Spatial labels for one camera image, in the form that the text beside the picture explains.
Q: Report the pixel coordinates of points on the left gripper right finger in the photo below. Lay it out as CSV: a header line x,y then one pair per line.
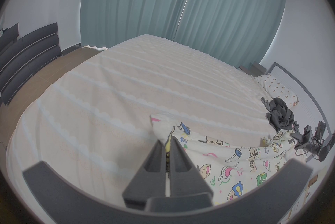
x,y
196,183

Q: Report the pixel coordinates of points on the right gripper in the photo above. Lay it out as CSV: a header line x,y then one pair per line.
x,y
306,143

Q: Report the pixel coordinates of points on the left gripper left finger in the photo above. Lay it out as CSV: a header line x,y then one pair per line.
x,y
136,186

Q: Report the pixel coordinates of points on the white printed pyjama top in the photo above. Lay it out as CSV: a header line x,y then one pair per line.
x,y
235,165

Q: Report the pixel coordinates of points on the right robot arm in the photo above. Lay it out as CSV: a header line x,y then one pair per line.
x,y
324,149

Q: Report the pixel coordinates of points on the bed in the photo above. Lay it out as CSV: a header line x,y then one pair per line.
x,y
104,99

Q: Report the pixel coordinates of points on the black garment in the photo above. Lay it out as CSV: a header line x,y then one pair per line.
x,y
281,115

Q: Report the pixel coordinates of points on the light grey garment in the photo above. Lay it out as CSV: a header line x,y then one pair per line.
x,y
264,102

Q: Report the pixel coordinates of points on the white printed pillow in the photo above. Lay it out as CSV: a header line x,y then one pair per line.
x,y
277,86

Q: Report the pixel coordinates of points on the grey bedside table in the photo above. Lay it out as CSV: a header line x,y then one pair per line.
x,y
257,67

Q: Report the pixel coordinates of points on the black chest of drawers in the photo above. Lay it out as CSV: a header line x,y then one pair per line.
x,y
31,55

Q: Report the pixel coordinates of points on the blue-green curtain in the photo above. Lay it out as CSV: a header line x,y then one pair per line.
x,y
144,0

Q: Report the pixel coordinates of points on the black dressing table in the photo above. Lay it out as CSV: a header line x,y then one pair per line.
x,y
11,31

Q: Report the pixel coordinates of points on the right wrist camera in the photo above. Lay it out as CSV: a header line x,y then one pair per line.
x,y
307,130

